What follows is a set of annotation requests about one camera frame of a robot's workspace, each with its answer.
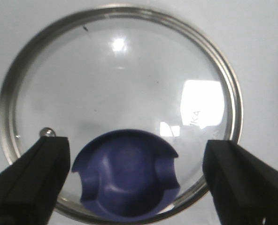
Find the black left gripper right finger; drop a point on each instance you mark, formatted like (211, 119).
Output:
(244, 188)

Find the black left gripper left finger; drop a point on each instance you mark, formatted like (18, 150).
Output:
(29, 188)

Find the glass lid with purple knob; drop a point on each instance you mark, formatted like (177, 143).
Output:
(120, 67)

